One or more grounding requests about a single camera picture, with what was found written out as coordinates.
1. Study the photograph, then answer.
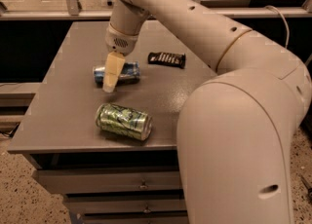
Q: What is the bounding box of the white cable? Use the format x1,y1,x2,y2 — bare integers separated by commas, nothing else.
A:
264,5,291,49

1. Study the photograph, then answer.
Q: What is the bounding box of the green crushed soda can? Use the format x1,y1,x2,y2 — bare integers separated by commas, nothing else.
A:
96,103,152,141

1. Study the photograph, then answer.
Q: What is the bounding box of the grey drawer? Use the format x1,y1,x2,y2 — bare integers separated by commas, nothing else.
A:
64,194,186,214
82,211,189,224
33,168,181,194

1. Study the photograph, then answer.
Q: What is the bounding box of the blue silver redbull can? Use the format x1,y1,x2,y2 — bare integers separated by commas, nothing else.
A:
93,61,140,85

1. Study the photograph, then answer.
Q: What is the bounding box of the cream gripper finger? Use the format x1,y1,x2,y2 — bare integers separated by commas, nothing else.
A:
102,52,125,93

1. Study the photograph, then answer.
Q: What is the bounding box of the middle grey drawer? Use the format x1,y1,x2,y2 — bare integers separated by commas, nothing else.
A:
64,194,186,214

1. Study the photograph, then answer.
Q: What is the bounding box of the bottom grey drawer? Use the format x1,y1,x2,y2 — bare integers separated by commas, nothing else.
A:
82,211,189,224

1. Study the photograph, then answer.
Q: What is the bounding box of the grey drawer cabinet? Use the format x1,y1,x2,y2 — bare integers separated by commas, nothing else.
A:
9,20,214,224

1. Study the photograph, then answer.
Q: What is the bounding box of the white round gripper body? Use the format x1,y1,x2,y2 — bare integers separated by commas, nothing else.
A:
105,24,138,56

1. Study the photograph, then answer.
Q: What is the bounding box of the top grey drawer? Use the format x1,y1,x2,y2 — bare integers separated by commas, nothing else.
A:
33,168,181,194

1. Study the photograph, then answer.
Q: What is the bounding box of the dark chocolate bar wrapper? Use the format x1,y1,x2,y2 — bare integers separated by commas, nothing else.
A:
147,52,186,69

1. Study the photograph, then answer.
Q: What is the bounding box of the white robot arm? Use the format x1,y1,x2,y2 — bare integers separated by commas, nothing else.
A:
106,0,311,224

